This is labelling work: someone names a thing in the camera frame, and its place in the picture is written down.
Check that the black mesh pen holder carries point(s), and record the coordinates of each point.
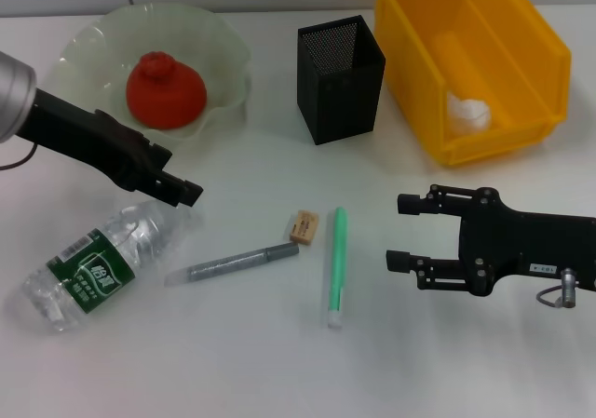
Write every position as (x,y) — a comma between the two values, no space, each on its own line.
(340,97)

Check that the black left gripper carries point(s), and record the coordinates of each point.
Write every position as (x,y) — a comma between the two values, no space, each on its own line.
(84,131)

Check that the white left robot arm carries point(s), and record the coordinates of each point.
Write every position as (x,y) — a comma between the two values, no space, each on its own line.
(14,97)

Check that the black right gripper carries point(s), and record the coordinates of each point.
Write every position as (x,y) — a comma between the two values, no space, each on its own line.
(512,241)

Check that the white paper ball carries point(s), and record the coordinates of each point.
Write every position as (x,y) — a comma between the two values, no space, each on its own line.
(468,113)

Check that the green pen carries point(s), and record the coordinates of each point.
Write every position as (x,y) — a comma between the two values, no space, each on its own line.
(337,260)

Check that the pale green glass fruit plate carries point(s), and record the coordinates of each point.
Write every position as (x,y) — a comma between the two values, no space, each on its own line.
(214,55)

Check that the beige eraser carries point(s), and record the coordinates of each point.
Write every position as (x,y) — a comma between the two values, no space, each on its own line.
(305,227)

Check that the yellow plastic bin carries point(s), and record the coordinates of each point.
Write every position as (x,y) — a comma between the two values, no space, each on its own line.
(512,64)

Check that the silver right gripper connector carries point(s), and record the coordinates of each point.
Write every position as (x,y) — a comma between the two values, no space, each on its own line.
(569,287)

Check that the grey glitter pen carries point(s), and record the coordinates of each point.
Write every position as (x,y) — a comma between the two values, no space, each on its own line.
(233,263)

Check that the clear green-label water bottle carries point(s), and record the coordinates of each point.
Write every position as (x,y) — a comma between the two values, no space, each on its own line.
(93,269)

